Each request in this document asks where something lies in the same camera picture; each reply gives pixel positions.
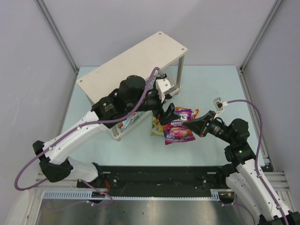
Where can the purple Fox's berries candy bag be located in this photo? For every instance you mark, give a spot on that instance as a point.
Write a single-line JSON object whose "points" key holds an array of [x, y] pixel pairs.
{"points": [[176, 132]]}

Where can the orange Fox's fruits candy bag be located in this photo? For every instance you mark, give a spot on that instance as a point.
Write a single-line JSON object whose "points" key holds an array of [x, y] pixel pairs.
{"points": [[192, 113]]}

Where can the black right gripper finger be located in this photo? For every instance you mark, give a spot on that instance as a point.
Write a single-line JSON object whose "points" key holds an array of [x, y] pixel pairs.
{"points": [[204, 120], [198, 130]]}

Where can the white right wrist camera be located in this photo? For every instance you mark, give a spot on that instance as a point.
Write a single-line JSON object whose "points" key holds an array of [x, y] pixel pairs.
{"points": [[219, 105]]}

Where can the white slotted cable duct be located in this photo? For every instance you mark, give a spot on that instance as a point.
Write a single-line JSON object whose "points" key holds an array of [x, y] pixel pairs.
{"points": [[202, 195]]}

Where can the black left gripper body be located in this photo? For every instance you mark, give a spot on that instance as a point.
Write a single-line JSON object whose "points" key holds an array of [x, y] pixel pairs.
{"points": [[162, 108]]}

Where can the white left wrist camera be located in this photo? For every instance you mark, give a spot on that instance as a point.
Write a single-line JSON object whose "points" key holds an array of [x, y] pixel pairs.
{"points": [[164, 86]]}

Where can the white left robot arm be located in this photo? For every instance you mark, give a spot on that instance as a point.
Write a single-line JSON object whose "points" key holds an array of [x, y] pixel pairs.
{"points": [[133, 95]]}

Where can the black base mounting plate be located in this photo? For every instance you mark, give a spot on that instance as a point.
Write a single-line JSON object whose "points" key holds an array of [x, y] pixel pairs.
{"points": [[160, 180]]}

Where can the teal Fox's mint candy bag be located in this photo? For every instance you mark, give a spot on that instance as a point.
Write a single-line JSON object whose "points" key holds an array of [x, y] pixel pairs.
{"points": [[128, 122]]}

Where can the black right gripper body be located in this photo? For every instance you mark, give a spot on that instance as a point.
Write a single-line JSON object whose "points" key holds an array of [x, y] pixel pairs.
{"points": [[206, 124]]}

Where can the green Fox's spring tea bag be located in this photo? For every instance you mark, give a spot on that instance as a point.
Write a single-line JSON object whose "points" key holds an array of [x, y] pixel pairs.
{"points": [[157, 129]]}

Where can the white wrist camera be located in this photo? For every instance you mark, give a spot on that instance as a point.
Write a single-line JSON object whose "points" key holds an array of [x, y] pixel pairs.
{"points": [[164, 86], [219, 105]]}

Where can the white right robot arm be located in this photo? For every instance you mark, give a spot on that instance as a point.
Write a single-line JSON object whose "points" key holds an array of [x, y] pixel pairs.
{"points": [[242, 174]]}

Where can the light wooden two-tier shelf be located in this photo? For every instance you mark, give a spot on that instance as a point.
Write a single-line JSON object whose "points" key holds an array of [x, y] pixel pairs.
{"points": [[159, 50]]}

